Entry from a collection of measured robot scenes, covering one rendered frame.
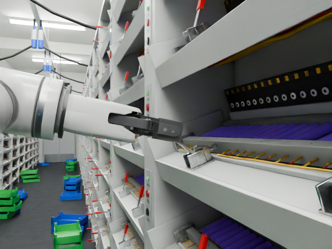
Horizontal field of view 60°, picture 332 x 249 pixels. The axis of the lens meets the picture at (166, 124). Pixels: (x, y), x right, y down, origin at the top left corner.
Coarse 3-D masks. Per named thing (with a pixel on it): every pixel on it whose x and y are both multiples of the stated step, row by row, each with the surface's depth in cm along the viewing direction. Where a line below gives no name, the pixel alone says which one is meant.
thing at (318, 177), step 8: (184, 152) 58; (224, 160) 43; (232, 160) 40; (240, 160) 39; (264, 168) 34; (272, 168) 32; (280, 168) 31; (288, 168) 30; (296, 176) 29; (304, 176) 28; (312, 176) 27; (320, 176) 26; (328, 176) 25
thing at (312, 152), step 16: (192, 144) 58; (208, 144) 51; (224, 144) 46; (240, 144) 41; (256, 144) 38; (272, 144) 35; (288, 144) 32; (304, 144) 31; (320, 144) 29; (256, 160) 36; (272, 160) 36; (288, 160) 33; (304, 160) 31; (320, 160) 29
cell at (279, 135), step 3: (303, 123) 41; (294, 126) 41; (297, 126) 41; (300, 126) 40; (303, 126) 40; (288, 129) 40; (291, 129) 40; (294, 129) 40; (297, 129) 40; (282, 132) 40; (285, 132) 40; (288, 132) 40; (291, 132) 40; (276, 135) 40; (279, 135) 39; (282, 135) 39; (270, 138) 39; (273, 138) 39; (276, 138) 39
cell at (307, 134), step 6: (318, 126) 37; (324, 126) 37; (330, 126) 37; (306, 132) 36; (312, 132) 36; (318, 132) 36; (324, 132) 36; (330, 132) 36; (294, 138) 35; (300, 138) 35; (306, 138) 35; (312, 138) 36; (318, 138) 36
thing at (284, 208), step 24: (216, 120) 67; (168, 144) 63; (168, 168) 54; (216, 168) 41; (240, 168) 38; (192, 192) 46; (216, 192) 36; (240, 192) 30; (264, 192) 28; (288, 192) 26; (312, 192) 25; (240, 216) 33; (264, 216) 28; (288, 216) 24; (312, 216) 21; (288, 240) 25; (312, 240) 22
